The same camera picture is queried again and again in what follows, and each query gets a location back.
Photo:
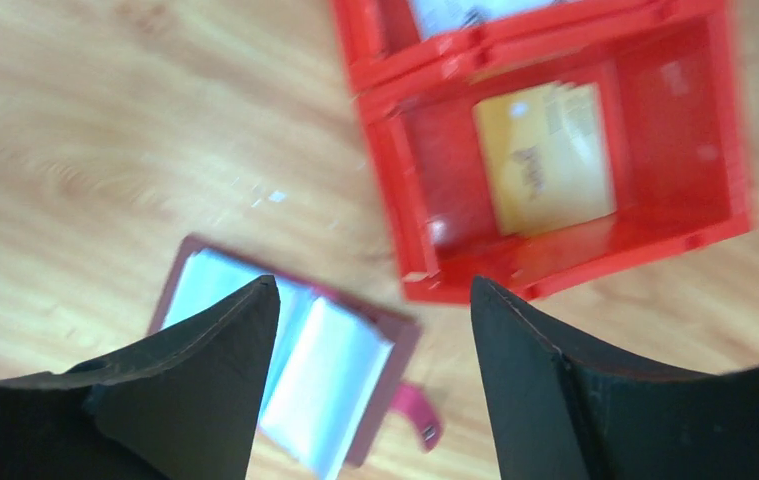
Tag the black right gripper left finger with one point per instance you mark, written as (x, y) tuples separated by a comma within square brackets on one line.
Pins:
[(180, 404)]

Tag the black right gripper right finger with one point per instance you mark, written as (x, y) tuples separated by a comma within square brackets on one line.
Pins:
[(564, 404)]

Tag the red leather card holder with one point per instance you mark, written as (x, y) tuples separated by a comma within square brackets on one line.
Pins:
[(337, 365)]

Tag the gold card in bin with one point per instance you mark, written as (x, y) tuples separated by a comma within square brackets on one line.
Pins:
[(546, 157)]

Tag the white card in bin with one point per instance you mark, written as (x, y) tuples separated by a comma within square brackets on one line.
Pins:
[(434, 17)]

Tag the red plastic bin front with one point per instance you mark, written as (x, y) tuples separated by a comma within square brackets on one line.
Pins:
[(671, 107)]

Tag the red plastic bin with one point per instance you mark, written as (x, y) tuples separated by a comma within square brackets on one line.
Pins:
[(671, 107), (380, 42)]

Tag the red plastic bin middle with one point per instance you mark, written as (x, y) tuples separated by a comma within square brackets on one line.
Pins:
[(380, 42)]

